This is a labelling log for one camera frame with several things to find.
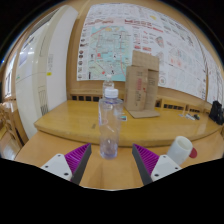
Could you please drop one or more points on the white ceramic mug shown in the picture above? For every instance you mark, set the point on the white ceramic mug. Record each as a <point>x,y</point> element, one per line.
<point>180,148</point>

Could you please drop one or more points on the clear plastic bottle white cap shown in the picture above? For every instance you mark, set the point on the clear plastic bottle white cap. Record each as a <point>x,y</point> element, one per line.
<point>109,126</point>

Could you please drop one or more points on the small bottle with red label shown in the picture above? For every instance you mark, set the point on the small bottle with red label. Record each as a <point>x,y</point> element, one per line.
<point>107,83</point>

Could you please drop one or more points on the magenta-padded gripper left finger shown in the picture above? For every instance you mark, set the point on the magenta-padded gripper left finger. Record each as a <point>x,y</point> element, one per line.
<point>61,165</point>

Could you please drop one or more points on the wall poster with teal map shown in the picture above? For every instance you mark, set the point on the wall poster with teal map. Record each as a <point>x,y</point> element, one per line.
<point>106,43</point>

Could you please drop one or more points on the black bag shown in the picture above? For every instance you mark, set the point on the black bag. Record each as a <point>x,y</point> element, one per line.
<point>216,112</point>

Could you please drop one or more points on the wall poster with diagrams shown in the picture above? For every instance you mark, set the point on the wall poster with diagrams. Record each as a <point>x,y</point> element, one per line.
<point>183,50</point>
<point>215,80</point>

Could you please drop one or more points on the small black device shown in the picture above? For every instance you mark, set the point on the small black device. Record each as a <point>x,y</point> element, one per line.
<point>197,117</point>

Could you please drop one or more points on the flat round red coaster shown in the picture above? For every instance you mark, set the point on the flat round red coaster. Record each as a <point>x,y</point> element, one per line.
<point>193,153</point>

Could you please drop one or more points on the brown cardboard box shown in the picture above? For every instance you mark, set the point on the brown cardboard box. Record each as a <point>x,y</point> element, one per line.
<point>136,86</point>

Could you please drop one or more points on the white oblong device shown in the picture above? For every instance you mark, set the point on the white oblong device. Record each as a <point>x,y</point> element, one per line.
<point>190,116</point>

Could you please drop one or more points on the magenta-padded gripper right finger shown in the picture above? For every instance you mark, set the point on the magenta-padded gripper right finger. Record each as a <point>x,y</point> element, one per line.
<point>163,165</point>

